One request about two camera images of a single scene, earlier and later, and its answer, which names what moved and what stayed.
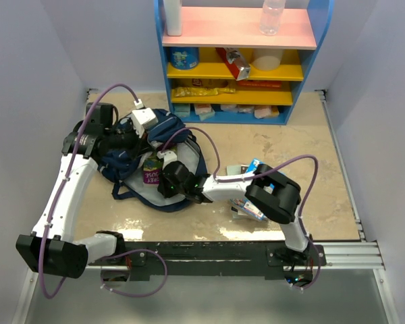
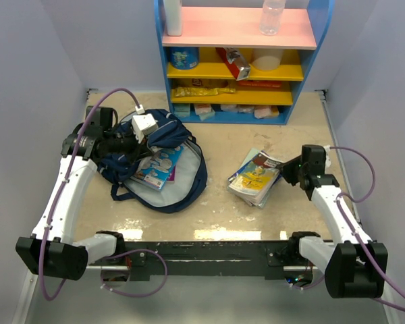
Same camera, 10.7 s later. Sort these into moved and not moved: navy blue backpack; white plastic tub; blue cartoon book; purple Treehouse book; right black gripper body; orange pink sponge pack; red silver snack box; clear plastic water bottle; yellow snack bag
Moved: purple Treehouse book; blue cartoon book; right black gripper body
Not moved: orange pink sponge pack; navy blue backpack; clear plastic water bottle; red silver snack box; white plastic tub; yellow snack bag
